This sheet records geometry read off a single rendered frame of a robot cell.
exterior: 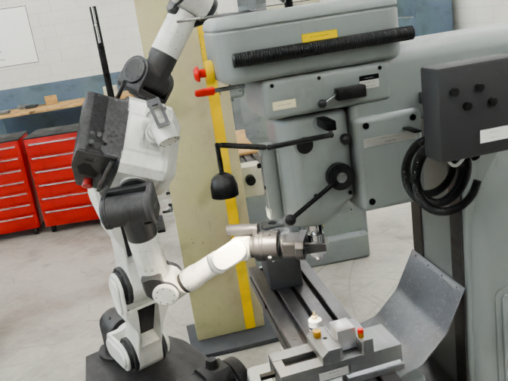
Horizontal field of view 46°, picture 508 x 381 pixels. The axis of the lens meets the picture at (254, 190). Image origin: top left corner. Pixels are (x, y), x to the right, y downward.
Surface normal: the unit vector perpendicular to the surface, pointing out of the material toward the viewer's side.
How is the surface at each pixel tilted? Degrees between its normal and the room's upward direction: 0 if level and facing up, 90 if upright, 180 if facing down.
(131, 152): 58
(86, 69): 90
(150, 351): 104
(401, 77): 90
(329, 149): 90
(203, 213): 90
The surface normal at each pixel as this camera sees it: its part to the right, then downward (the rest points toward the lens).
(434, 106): -0.97, 0.19
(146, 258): 0.02, 0.48
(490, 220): 0.21, 0.23
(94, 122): 0.41, -0.36
